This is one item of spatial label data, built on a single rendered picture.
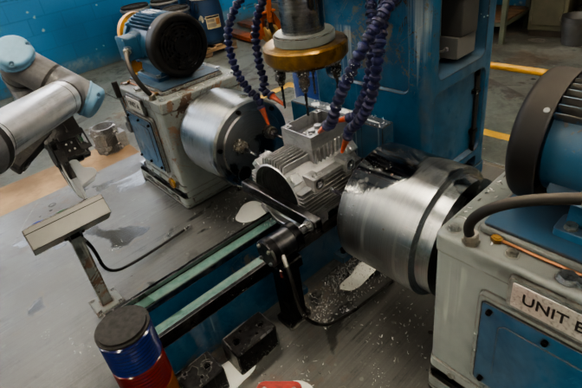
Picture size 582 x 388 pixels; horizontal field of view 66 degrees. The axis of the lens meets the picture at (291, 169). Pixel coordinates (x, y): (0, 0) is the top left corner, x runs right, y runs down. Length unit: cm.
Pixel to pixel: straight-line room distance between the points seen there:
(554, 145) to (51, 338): 109
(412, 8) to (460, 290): 57
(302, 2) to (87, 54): 588
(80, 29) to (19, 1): 72
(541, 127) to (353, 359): 58
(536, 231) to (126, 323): 52
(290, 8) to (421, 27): 28
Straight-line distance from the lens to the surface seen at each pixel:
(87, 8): 666
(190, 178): 141
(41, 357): 121
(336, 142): 103
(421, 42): 101
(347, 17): 114
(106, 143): 358
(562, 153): 62
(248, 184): 106
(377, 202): 79
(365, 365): 96
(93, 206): 108
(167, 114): 131
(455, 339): 81
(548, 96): 62
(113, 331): 55
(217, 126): 115
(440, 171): 80
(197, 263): 106
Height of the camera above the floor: 159
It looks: 31 degrees down
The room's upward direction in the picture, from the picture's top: 9 degrees counter-clockwise
